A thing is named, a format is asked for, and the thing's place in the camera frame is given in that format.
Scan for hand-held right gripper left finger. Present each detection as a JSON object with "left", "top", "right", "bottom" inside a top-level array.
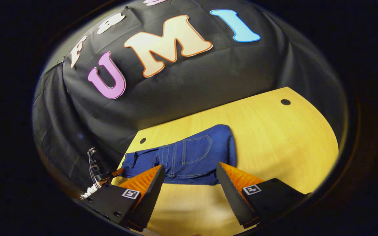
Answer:
[{"left": 81, "top": 165, "right": 165, "bottom": 232}]

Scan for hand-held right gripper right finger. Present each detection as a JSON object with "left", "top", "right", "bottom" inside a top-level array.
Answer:
[{"left": 216, "top": 162, "right": 307, "bottom": 229}]

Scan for black backdrop cloth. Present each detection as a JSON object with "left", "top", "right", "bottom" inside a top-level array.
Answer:
[{"left": 32, "top": 0, "right": 347, "bottom": 197}]

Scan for blue jeans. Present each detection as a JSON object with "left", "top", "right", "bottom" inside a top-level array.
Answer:
[{"left": 121, "top": 124, "right": 237, "bottom": 186}]

